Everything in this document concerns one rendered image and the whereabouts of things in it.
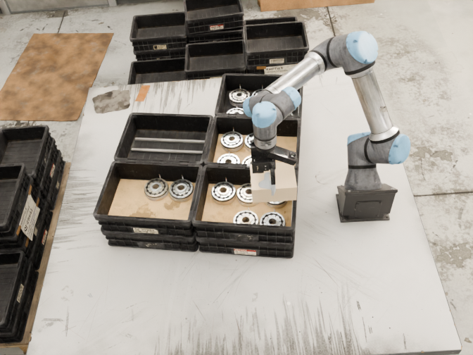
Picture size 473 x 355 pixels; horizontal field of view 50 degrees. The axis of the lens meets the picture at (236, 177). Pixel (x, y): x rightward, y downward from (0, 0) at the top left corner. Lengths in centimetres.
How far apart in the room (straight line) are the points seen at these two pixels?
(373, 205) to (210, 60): 183
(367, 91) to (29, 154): 208
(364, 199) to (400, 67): 216
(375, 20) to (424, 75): 78
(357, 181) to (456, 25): 278
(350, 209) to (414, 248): 30
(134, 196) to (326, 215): 83
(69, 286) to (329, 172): 124
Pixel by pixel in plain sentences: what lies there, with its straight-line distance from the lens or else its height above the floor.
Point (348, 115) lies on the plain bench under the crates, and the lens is 265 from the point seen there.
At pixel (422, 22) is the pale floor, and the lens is 466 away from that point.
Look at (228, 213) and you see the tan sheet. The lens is 208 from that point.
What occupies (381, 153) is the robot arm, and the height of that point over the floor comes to 105.
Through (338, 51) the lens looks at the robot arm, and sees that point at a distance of 189.
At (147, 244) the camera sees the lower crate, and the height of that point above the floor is 74.
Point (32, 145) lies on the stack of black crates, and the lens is 329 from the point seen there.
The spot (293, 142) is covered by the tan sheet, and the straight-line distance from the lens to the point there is 232.
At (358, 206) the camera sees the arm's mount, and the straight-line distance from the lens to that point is 213.
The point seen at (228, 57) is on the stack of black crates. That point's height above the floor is 38.
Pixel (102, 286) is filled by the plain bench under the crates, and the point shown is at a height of 70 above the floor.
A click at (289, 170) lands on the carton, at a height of 112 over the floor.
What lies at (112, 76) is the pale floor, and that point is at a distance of 422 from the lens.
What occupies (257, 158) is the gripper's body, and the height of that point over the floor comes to 124.
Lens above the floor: 252
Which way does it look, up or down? 50 degrees down
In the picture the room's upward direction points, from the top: 6 degrees counter-clockwise
